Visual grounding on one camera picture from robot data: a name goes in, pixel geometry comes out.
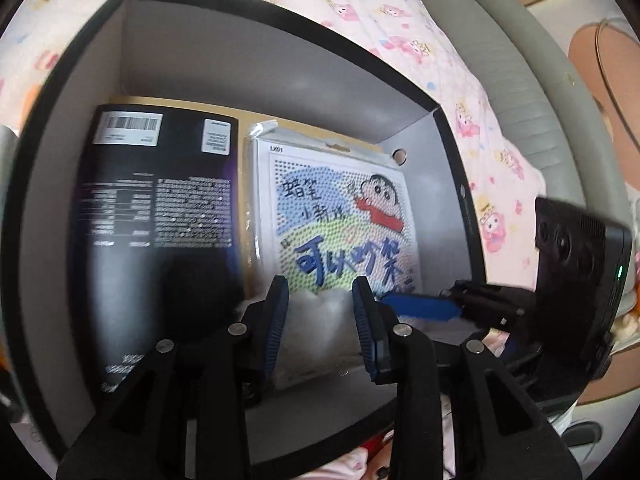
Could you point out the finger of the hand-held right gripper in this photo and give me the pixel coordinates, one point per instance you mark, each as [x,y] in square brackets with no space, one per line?
[425,306]
[500,296]

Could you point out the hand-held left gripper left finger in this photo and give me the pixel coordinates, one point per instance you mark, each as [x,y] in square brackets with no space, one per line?
[277,320]

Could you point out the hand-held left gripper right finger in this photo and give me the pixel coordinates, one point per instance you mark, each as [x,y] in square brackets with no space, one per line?
[365,330]

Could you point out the white plush toy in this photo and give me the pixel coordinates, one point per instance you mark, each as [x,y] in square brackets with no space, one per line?
[320,330]

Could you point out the cartoon bead art packet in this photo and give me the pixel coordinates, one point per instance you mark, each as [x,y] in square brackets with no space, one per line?
[325,210]

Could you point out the dark purple product box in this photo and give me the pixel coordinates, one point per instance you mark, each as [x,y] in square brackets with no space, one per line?
[150,210]

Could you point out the black cardboard box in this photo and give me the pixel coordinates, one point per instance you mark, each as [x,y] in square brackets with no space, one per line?
[200,60]

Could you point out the pink cartoon print cloth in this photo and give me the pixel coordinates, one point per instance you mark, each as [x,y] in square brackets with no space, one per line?
[350,465]

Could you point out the yellow screen protector packet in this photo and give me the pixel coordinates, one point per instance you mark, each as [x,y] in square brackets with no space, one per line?
[320,132]

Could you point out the pink printed blanket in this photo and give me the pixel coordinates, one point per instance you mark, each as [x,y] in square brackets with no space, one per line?
[375,10]

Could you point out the grey padded bed frame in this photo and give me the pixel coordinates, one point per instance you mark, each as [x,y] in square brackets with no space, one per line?
[525,85]

